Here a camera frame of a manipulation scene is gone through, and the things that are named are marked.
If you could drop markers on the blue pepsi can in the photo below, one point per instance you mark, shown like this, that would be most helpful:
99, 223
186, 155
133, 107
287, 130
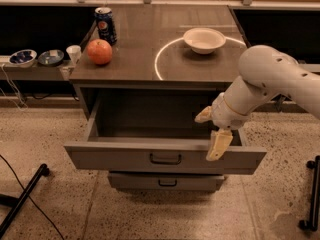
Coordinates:
105, 24

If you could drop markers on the grey bottom drawer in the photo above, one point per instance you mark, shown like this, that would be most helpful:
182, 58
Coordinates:
164, 181

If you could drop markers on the small white paper cup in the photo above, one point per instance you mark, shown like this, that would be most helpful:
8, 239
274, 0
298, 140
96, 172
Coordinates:
74, 52

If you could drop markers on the grey drawer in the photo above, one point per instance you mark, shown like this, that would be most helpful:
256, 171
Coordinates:
154, 131
164, 181

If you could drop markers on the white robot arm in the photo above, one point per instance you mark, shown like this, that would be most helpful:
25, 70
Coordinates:
264, 73

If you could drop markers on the red apple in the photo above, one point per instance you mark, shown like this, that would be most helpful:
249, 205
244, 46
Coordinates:
99, 51

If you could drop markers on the grey top drawer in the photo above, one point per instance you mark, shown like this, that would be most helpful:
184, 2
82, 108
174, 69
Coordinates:
154, 131

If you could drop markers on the black stand leg right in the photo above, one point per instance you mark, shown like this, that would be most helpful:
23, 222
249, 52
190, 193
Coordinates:
312, 223

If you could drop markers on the black stand leg left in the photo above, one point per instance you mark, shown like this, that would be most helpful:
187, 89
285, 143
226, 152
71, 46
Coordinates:
16, 203

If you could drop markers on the grey drawer cabinet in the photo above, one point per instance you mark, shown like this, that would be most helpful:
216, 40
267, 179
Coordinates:
150, 53

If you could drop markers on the blue white bowl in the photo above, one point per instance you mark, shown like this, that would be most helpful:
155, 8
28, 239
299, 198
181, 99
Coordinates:
23, 58

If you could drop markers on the blue grey shallow bowl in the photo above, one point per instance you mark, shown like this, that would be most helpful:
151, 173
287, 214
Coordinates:
51, 58

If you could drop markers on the black stand leg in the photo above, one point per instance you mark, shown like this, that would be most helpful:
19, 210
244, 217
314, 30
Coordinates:
16, 203
312, 223

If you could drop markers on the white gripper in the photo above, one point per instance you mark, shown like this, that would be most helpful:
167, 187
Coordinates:
225, 113

